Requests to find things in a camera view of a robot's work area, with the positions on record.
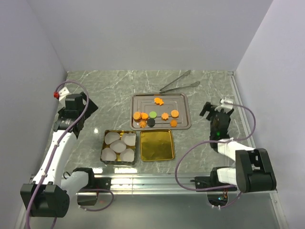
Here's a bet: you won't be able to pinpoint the silver metal tray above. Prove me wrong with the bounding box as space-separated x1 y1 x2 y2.
130 93 191 131

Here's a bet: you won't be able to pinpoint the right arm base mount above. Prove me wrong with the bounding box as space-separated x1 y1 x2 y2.
194 175 239 208

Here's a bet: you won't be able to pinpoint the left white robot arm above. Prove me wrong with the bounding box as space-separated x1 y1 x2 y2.
20 92 98 218

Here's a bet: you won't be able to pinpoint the white paper cup bottom-left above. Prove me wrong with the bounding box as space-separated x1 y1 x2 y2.
101 147 117 161

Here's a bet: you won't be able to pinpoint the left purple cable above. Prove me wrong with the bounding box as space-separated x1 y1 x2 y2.
25 81 115 229

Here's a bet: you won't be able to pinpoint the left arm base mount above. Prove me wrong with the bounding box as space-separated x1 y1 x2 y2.
77 177 112 206

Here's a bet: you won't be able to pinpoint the black round cookie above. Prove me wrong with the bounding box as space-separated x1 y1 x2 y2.
147 118 155 127

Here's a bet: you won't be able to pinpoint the purple cable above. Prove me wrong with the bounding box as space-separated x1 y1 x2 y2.
174 104 257 208
25 81 115 229

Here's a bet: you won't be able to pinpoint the gold cookie tin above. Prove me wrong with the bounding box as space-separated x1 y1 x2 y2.
100 130 137 166

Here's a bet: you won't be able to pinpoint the orange swirl cookie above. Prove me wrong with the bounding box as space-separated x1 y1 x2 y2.
139 120 147 128

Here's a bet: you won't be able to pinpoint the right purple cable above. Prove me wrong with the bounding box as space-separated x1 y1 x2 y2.
174 104 257 208

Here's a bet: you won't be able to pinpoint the white paper cup bottom-right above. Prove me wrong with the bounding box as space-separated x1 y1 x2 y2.
120 148 135 162

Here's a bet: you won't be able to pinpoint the white paper cup top-left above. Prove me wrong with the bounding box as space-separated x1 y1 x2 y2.
104 132 121 145

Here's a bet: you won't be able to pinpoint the white paper cup centre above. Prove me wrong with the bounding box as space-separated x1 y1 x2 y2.
110 140 127 153

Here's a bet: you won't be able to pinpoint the orange flower cookie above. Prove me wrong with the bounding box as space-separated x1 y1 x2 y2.
141 113 149 120
170 120 178 127
161 113 169 121

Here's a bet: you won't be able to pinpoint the metal tongs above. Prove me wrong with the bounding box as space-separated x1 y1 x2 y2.
159 70 201 94

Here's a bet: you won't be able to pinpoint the green round cookie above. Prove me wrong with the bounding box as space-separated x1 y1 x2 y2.
149 111 157 119

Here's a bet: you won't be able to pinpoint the aluminium rail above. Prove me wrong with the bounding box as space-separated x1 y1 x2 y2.
28 173 278 195

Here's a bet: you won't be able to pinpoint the round orange cookie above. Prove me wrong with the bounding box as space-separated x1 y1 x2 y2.
133 112 142 121

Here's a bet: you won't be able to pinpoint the white paper cup top-right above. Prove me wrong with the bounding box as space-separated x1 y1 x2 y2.
122 133 136 146

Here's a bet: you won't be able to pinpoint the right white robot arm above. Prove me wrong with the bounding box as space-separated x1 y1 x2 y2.
200 100 277 193

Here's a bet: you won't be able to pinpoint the round waffle cookie right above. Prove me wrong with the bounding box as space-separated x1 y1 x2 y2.
171 110 179 118

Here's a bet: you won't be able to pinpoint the gold tin lid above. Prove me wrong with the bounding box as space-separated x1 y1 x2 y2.
140 129 175 162

